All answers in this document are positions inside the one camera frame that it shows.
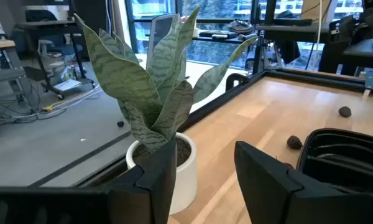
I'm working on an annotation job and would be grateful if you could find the white grey office chair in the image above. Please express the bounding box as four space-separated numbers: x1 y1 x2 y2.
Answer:
145 13 189 74

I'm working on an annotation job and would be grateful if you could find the white round plant pot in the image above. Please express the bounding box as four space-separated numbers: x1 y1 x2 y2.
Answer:
125 132 198 216

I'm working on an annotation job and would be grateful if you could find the green snake plant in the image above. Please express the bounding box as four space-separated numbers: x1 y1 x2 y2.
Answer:
73 5 258 154

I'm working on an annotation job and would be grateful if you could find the grey folded bag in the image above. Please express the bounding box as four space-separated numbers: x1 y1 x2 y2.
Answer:
228 18 254 35

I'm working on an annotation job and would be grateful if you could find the black window-side table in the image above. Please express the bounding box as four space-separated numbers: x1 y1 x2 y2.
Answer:
192 29 257 45

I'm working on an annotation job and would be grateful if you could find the black rolling desk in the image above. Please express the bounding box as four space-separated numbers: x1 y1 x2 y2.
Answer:
17 18 96 101

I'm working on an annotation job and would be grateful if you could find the yellow floor cable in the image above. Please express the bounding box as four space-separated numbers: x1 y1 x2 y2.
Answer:
42 92 96 113

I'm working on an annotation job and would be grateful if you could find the white paper stack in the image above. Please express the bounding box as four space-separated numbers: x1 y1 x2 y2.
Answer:
52 78 82 93

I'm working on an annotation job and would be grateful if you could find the blue chair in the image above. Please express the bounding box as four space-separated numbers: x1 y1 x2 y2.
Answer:
39 34 83 58

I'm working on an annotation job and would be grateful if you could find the black aluminium table frame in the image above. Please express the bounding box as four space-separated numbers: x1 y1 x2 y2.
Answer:
77 67 373 187

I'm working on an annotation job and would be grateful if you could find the black divided plastic tray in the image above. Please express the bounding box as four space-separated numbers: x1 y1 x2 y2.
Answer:
296 128 373 195

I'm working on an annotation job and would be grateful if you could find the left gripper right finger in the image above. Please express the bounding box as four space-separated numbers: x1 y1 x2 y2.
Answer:
234 141 373 224

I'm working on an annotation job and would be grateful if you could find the dark round fruit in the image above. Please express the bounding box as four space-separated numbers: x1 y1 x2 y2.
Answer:
286 135 303 151
338 105 352 119

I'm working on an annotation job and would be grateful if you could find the black equipment stand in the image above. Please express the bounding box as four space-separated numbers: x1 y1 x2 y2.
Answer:
251 0 330 75

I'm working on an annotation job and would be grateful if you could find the wooden desk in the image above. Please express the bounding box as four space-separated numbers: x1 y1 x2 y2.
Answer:
0 39 27 85

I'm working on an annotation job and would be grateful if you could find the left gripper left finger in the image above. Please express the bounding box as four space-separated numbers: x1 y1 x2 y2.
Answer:
108 139 178 224

